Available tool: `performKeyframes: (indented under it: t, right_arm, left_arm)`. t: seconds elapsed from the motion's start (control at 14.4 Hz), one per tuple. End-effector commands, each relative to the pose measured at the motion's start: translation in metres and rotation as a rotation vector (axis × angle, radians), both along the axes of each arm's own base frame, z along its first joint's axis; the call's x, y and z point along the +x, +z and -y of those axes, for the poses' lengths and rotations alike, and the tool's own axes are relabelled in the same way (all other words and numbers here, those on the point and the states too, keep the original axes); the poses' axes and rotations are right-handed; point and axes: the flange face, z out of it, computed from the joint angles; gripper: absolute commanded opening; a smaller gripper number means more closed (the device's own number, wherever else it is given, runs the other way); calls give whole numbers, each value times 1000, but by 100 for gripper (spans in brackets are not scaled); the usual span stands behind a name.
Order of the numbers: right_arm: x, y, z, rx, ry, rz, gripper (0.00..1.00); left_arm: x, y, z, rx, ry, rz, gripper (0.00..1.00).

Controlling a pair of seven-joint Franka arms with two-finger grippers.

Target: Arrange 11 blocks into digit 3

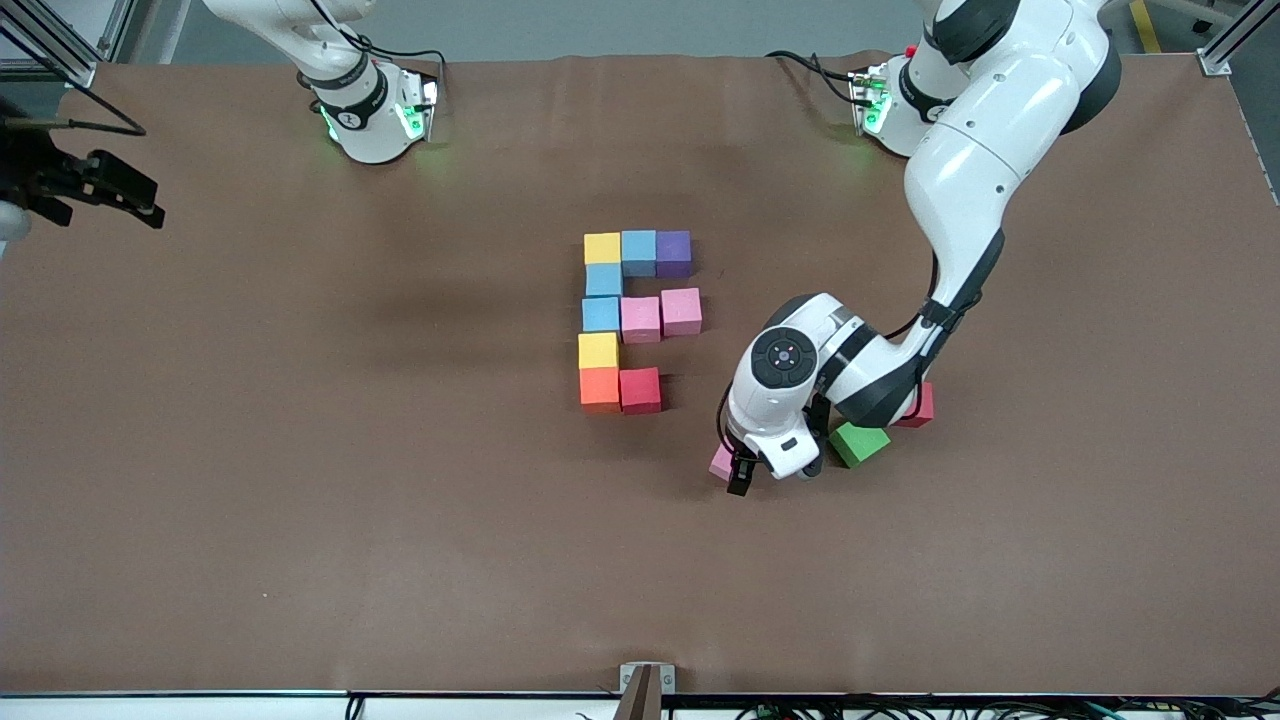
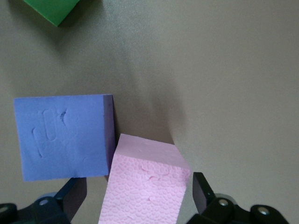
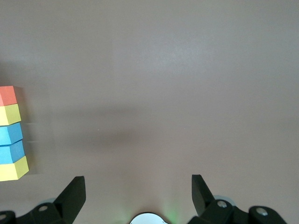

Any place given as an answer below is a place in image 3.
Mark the orange foam cube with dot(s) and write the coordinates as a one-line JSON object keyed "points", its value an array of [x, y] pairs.
{"points": [[7, 95]]}

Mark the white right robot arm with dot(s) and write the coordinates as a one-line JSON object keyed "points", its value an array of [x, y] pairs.
{"points": [[147, 219]]}

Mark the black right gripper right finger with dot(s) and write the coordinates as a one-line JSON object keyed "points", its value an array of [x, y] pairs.
{"points": [[205, 203]]}

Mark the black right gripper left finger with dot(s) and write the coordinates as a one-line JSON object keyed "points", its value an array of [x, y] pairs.
{"points": [[67, 203]]}

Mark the blue foam cube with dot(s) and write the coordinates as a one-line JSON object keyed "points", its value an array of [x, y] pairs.
{"points": [[11, 151], [10, 133]]}

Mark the yellow foam cube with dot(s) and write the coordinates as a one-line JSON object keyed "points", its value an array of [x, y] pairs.
{"points": [[9, 114], [11, 169]]}

